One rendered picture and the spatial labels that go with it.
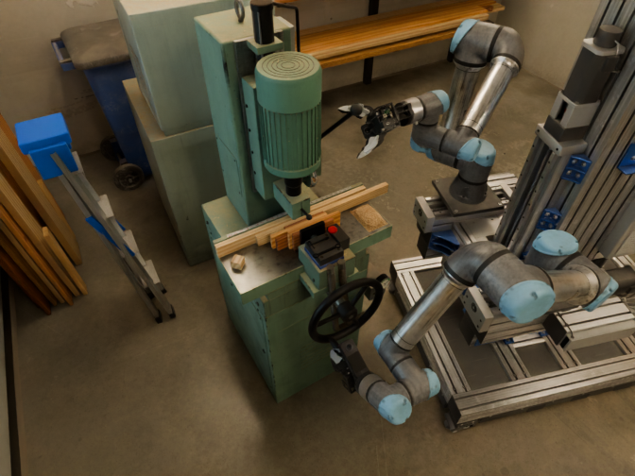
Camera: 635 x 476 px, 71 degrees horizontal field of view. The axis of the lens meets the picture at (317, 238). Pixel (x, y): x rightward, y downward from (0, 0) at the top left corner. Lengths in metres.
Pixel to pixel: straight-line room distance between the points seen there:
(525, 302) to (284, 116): 0.74
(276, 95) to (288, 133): 0.11
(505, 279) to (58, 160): 1.50
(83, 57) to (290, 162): 1.82
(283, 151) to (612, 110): 0.93
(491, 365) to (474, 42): 1.34
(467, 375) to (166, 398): 1.38
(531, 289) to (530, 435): 1.33
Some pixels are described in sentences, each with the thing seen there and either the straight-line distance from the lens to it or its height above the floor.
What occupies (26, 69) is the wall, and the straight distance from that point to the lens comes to 3.57.
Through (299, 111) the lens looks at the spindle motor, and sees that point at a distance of 1.21.
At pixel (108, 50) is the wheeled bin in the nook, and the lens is 2.92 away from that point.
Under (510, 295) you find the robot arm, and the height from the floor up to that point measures 1.21.
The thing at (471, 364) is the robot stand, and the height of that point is 0.21.
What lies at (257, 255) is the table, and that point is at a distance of 1.52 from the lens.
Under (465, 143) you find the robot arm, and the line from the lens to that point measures 1.46.
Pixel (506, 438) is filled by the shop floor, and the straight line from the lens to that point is 2.32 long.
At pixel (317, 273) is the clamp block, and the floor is 0.95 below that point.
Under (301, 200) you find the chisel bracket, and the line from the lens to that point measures 1.45.
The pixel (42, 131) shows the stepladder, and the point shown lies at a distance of 1.86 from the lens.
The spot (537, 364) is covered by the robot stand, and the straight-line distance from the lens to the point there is 2.29.
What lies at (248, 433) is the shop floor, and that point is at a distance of 2.18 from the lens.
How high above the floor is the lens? 2.04
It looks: 46 degrees down
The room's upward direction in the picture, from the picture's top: straight up
